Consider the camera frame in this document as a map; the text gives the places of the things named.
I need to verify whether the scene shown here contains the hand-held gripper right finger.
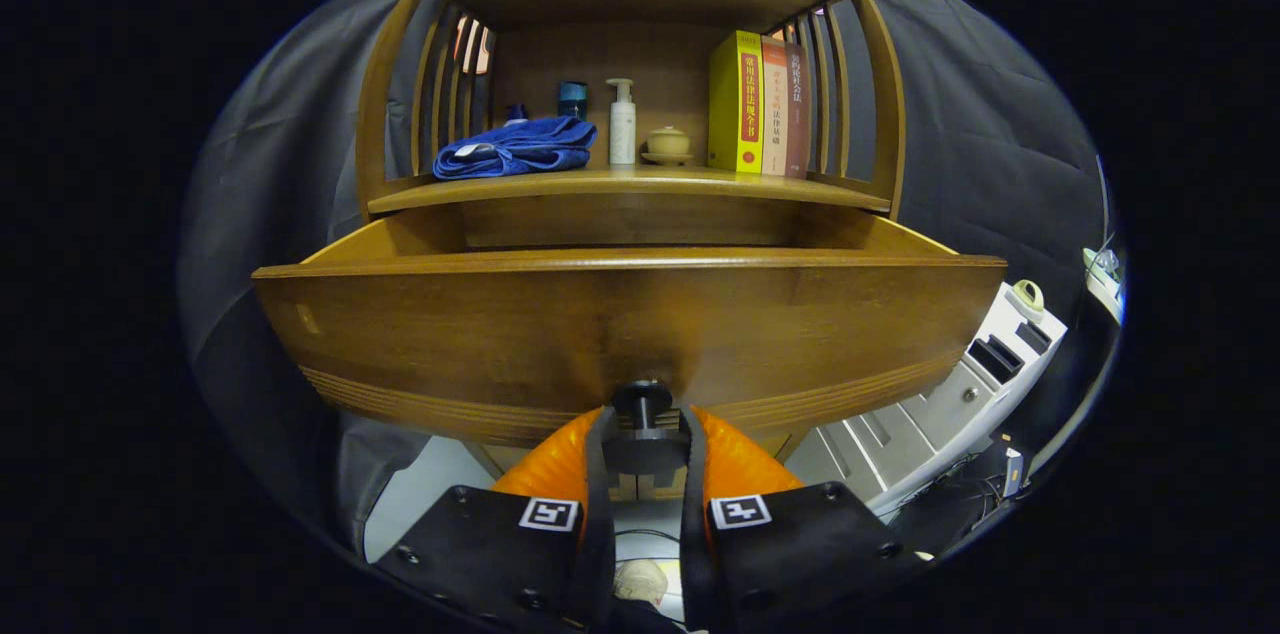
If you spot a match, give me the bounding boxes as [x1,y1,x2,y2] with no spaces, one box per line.
[680,404,936,634]

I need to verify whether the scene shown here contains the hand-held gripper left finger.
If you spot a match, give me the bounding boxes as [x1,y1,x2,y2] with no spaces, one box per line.
[372,404,616,634]

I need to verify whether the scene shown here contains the wooden drawer with black knob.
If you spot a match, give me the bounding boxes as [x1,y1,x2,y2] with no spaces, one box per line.
[250,209,1009,515]

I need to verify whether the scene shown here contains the white side cabinet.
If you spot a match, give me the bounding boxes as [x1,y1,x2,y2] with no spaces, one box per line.
[790,282,1069,515]

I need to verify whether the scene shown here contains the wooden countertop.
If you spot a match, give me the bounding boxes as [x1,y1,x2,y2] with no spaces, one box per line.
[368,164,891,213]

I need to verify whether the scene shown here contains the pale crumpled object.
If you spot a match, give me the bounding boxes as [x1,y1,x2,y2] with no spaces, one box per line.
[612,559,669,605]

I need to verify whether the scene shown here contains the beige lidded tea cup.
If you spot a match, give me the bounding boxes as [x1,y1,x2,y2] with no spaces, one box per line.
[641,125,694,166]

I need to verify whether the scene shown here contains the blue folded towel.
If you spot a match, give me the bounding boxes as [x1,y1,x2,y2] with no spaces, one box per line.
[432,116,599,181]

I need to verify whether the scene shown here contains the white pump bottle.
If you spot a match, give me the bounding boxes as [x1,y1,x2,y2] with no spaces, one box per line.
[606,78,638,166]

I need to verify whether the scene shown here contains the yellow book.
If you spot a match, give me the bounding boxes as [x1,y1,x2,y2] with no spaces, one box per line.
[707,30,766,175]

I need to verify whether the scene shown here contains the beige orange book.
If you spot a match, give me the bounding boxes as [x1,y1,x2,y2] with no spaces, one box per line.
[760,36,791,177]

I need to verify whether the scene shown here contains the dark red book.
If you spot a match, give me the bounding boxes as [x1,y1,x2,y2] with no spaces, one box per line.
[784,42,813,179]

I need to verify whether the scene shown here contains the white side table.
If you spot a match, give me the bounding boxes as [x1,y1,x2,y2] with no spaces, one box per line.
[1082,239,1126,325]

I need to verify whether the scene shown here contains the black floor cables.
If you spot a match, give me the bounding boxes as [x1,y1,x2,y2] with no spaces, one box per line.
[880,449,1011,525]

